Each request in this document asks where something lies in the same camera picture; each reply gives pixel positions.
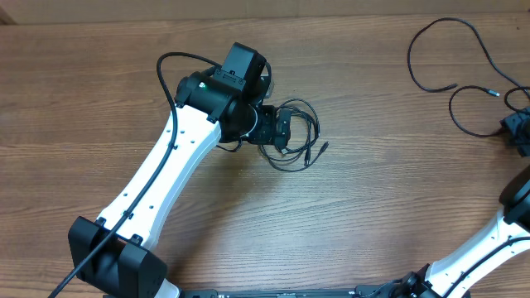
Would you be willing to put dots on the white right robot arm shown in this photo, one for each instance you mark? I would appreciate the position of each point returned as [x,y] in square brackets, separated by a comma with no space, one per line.
[503,237]

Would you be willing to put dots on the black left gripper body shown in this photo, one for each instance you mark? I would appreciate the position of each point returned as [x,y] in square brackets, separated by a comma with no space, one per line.
[263,132]

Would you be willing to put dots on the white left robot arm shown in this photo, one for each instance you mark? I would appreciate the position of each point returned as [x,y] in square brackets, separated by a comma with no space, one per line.
[224,103]

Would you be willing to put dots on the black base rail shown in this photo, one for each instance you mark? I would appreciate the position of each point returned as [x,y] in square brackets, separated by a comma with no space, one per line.
[357,292]

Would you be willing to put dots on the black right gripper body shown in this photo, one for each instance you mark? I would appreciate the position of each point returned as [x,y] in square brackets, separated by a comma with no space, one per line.
[514,125]

